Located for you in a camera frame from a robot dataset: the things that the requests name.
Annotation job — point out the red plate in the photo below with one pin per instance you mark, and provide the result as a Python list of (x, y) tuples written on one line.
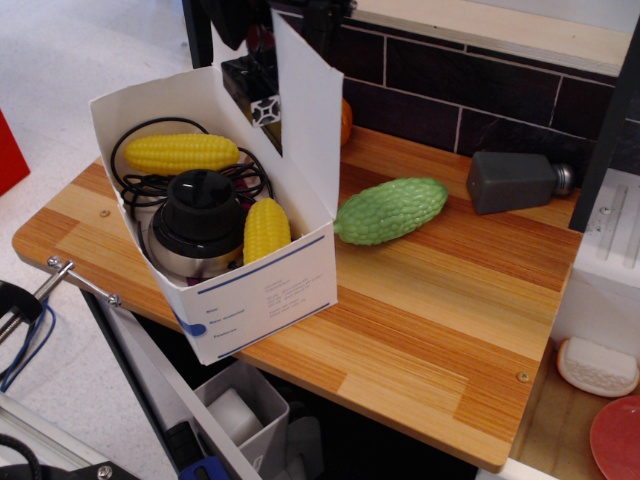
[(614, 439)]

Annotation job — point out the orange toy pumpkin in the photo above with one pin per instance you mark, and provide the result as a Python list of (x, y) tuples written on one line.
[(346, 122)]

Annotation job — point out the white toy bread slice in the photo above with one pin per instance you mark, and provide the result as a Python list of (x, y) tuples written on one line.
[(596, 369)]

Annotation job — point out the aluminium frame rail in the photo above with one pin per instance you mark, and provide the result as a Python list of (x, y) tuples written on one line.
[(52, 446)]

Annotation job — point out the yellow toy corn back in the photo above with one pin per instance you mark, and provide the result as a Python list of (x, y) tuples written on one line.
[(173, 154)]

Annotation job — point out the grey plastic bin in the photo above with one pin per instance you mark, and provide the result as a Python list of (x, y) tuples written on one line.
[(266, 451)]

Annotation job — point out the white block in bin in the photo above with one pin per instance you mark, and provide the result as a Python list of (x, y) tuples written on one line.
[(235, 417)]

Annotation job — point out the grey shaker bottle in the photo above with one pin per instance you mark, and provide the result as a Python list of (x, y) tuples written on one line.
[(501, 181)]

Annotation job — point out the black silver 3d mouse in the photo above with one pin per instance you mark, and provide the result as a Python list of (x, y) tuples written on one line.
[(199, 231)]

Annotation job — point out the blue black tool handle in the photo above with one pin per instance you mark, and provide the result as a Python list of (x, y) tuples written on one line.
[(188, 456)]

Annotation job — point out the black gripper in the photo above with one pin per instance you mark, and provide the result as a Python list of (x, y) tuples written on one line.
[(253, 85)]

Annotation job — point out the wooden upper shelf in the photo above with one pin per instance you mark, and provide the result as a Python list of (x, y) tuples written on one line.
[(534, 37)]

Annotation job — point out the yellow toy corn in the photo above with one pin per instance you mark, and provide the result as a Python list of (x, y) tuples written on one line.
[(173, 154), (266, 230)]

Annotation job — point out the red box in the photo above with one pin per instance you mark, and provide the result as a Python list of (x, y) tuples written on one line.
[(13, 167)]

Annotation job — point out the yellow toy corn front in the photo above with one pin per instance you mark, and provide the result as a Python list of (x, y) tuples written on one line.
[(266, 230)]

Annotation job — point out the metal table clamp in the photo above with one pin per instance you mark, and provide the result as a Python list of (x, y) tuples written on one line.
[(20, 306)]

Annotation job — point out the green toy bitter gourd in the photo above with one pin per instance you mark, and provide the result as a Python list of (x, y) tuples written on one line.
[(389, 211)]

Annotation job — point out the white cardboard box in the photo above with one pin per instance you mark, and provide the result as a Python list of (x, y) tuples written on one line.
[(231, 311)]

